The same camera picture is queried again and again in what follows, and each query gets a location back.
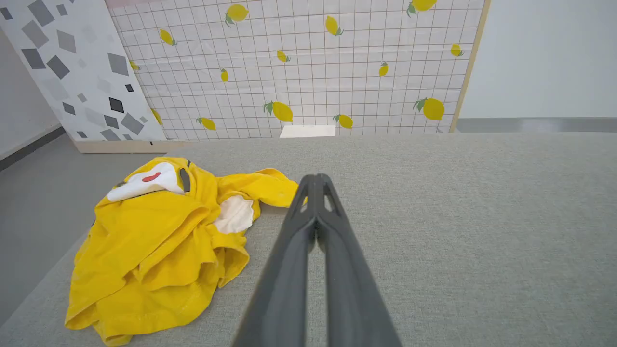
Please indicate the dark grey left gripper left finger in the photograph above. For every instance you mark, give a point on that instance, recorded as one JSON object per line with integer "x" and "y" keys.
{"x": 282, "y": 284}

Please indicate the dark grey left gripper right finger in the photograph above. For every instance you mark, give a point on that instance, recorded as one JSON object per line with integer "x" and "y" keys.
{"x": 349, "y": 289}

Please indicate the yellow T-shirt with white patches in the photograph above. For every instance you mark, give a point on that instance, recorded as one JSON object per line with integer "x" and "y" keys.
{"x": 159, "y": 250}

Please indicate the grey fabric sofa cushion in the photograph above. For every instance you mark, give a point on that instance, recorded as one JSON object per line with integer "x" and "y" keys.
{"x": 458, "y": 217}

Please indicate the small white box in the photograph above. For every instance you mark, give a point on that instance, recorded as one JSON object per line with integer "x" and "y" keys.
{"x": 307, "y": 131}

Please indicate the lemon print grid panel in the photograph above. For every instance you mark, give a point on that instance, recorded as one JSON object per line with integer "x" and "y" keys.
{"x": 308, "y": 72}

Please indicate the grey terrazzo print panel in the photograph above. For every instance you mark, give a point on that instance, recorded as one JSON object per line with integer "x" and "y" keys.
{"x": 72, "y": 72}

